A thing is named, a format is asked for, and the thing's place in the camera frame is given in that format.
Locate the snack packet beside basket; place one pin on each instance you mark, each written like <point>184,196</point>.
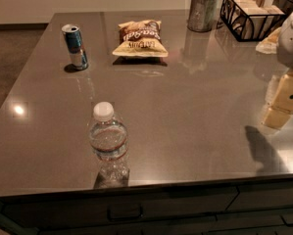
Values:
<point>268,45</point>

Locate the metal utensil cup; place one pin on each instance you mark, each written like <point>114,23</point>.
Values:
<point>201,15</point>

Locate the blue silver drink can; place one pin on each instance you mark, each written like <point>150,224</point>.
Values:
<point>73,39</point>

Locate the brown yellow chip bag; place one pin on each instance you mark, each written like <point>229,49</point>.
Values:
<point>141,39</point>

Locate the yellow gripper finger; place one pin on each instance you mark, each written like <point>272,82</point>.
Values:
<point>280,101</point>

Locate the dark drawer handle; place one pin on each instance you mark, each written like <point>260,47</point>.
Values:
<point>125,212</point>

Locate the black wire basket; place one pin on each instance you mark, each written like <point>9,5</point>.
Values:
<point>250,20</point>

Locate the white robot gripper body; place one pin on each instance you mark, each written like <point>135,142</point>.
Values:
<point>292,43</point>

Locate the clear plastic water bottle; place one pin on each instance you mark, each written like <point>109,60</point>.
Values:
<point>108,138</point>

